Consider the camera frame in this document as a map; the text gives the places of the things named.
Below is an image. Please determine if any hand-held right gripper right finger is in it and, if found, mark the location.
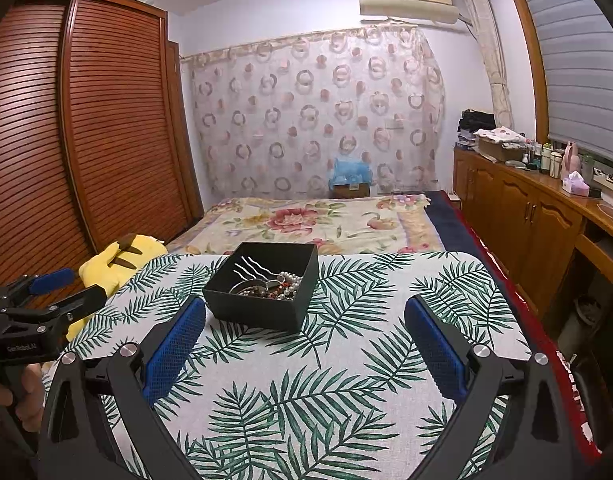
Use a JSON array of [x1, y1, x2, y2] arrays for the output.
[[403, 296, 592, 480]]

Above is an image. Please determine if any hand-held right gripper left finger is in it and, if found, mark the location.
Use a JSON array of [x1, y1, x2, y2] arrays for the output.
[[39, 296, 207, 480]]

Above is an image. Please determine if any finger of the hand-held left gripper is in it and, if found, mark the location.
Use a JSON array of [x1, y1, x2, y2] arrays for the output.
[[0, 268, 76, 312], [1, 284, 108, 335]]

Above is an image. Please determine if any black square box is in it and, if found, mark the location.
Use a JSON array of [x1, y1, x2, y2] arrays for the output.
[[202, 241, 320, 333]]

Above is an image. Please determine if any brown bead bracelet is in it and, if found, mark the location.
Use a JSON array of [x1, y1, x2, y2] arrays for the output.
[[236, 284, 280, 301]]

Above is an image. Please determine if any silver metal hairpin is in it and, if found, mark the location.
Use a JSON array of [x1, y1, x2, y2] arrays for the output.
[[231, 256, 283, 284]]

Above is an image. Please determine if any pearl necklace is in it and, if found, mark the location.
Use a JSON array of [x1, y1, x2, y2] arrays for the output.
[[277, 270, 305, 302]]

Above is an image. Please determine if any person's left hand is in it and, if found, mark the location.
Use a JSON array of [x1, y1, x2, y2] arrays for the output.
[[0, 362, 45, 431]]

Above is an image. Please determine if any yellow plush toy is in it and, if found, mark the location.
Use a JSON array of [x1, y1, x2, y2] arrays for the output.
[[66, 233, 168, 342]]

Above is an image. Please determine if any leaf-print tablecloth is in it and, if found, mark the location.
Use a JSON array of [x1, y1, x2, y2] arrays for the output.
[[41, 251, 532, 480]]

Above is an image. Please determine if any dark blue bed sheet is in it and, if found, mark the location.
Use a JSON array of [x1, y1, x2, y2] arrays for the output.
[[426, 190, 488, 262]]

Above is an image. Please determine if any grey waste bin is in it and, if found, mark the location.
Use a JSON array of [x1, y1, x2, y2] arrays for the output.
[[556, 295, 608, 357]]

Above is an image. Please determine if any brown slatted wardrobe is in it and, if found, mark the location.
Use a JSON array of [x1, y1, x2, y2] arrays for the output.
[[0, 0, 205, 302]]

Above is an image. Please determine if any long wooden cabinet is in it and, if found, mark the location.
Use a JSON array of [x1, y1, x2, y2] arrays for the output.
[[453, 145, 613, 312]]

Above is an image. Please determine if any floral blanket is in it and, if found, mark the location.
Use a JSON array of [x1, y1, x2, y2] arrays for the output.
[[166, 194, 448, 257]]

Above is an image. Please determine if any small cardboard box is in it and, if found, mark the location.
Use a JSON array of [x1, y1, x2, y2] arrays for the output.
[[333, 182, 371, 200]]

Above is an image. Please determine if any blue plastic bag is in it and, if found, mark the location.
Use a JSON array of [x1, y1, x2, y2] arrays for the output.
[[329, 156, 375, 187]]

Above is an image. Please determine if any cardboard box with cloth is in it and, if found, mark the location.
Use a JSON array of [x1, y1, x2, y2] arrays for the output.
[[473, 127, 532, 163]]

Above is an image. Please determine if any pink tissue pack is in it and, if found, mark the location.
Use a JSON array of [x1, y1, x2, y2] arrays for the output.
[[560, 171, 592, 196]]

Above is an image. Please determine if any group of cosmetic bottles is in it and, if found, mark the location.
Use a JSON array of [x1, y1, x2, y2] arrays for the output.
[[523, 141, 567, 180]]

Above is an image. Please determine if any pile of folded clothes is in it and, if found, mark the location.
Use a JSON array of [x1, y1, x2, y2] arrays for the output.
[[457, 108, 497, 149]]

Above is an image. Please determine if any pink rabbit figure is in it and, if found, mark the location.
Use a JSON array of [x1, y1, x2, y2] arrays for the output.
[[561, 141, 582, 177]]

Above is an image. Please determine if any beige window curtain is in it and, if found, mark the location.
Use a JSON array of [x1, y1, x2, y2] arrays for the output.
[[456, 0, 515, 132]]

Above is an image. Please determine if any grey window blind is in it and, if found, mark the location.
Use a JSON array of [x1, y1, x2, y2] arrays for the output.
[[516, 0, 613, 167]]

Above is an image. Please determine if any ring-patterned curtain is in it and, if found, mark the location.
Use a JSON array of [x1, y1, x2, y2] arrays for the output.
[[181, 27, 447, 201]]

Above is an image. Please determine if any wooden window frame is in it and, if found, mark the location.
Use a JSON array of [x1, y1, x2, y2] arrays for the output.
[[501, 0, 613, 172]]

